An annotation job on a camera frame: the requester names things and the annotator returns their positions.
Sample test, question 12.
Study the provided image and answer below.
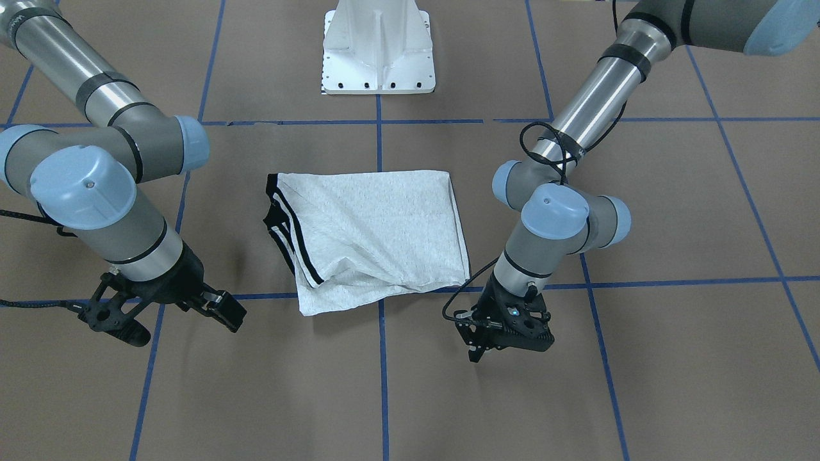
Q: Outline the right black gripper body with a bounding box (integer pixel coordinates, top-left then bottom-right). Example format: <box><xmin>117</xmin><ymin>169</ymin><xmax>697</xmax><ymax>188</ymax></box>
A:
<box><xmin>132</xmin><ymin>244</ymin><xmax>207</xmax><ymax>311</ymax></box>

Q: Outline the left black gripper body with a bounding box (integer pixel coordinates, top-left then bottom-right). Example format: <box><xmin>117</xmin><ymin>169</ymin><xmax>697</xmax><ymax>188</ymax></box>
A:
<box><xmin>477</xmin><ymin>275</ymin><xmax>550</xmax><ymax>339</ymax></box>

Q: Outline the grey cartoon print t-shirt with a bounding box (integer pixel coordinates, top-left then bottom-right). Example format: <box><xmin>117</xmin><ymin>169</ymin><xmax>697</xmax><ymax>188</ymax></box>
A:
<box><xmin>263</xmin><ymin>170</ymin><xmax>470</xmax><ymax>317</ymax></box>

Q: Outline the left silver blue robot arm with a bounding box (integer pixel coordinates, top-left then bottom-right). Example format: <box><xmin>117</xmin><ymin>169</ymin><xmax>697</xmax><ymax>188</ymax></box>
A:
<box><xmin>442</xmin><ymin>1</ymin><xmax>819</xmax><ymax>364</ymax></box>

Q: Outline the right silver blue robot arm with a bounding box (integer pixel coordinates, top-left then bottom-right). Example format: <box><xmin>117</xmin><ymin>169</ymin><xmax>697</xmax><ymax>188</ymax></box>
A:
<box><xmin>2</xmin><ymin>1</ymin><xmax>246</xmax><ymax>347</ymax></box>

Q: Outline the white central pillar with base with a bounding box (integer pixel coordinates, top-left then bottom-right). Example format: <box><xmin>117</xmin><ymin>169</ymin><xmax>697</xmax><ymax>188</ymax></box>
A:
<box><xmin>320</xmin><ymin>1</ymin><xmax>436</xmax><ymax>95</ymax></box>

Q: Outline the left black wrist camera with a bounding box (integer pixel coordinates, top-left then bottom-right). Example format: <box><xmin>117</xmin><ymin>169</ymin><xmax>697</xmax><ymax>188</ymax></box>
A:
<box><xmin>454</xmin><ymin>306</ymin><xmax>555</xmax><ymax>362</ymax></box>

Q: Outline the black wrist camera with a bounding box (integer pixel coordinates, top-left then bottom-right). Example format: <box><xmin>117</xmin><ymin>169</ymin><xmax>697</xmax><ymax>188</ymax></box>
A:
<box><xmin>454</xmin><ymin>306</ymin><xmax>555</xmax><ymax>362</ymax></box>
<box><xmin>66</xmin><ymin>272</ymin><xmax>152</xmax><ymax>347</ymax></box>

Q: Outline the black camera cable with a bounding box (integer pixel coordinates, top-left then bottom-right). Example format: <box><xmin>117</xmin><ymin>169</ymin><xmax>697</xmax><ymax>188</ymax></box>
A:
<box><xmin>441</xmin><ymin>257</ymin><xmax>502</xmax><ymax>322</ymax></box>
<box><xmin>0</xmin><ymin>209</ymin><xmax>84</xmax><ymax>312</ymax></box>

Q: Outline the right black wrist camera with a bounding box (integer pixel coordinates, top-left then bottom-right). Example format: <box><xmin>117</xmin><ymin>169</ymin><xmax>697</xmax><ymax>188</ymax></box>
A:
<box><xmin>66</xmin><ymin>272</ymin><xmax>152</xmax><ymax>347</ymax></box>

